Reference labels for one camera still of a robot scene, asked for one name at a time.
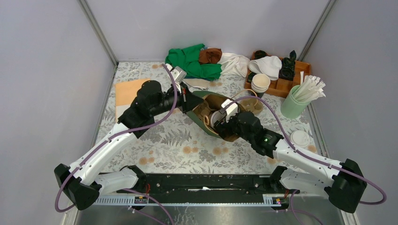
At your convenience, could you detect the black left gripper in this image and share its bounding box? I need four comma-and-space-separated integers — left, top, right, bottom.
150, 82, 205, 117

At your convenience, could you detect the green paper bag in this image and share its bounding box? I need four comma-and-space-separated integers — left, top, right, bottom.
186, 89, 259, 143

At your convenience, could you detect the single white paper cup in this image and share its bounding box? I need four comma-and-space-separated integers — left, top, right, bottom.
209, 111, 222, 128

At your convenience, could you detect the cardboard cup carrier tray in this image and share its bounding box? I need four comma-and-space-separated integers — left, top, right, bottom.
193, 101, 213, 130

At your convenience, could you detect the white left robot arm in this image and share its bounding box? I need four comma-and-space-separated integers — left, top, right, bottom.
54, 80, 204, 212

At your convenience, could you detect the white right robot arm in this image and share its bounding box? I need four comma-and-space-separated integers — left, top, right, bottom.
210, 111, 367, 213

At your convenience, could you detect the green cloth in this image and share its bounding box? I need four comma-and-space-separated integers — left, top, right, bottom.
165, 44, 222, 81

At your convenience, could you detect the stack of paper cups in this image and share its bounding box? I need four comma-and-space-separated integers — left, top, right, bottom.
251, 74, 271, 98

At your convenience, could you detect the floral table mat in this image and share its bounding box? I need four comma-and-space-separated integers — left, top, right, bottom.
96, 62, 322, 174

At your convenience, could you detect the green straw holder cup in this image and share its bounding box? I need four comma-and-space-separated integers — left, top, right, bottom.
280, 85, 310, 119

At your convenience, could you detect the brown cloth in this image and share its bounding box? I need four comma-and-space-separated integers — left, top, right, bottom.
198, 48, 222, 64

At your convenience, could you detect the white cloth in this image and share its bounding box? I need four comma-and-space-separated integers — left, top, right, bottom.
218, 52, 250, 77

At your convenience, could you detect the white cup lid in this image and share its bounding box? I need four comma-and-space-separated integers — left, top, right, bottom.
290, 130, 311, 149

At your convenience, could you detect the white folded towel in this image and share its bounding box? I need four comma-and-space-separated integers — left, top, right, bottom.
248, 56, 282, 81

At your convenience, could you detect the black crumpled bag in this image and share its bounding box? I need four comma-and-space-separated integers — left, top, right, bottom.
279, 50, 297, 81

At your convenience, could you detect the white paper straws bundle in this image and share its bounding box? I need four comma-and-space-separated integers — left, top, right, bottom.
292, 71, 326, 102

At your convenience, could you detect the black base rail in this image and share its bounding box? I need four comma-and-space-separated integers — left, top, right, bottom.
131, 173, 293, 204

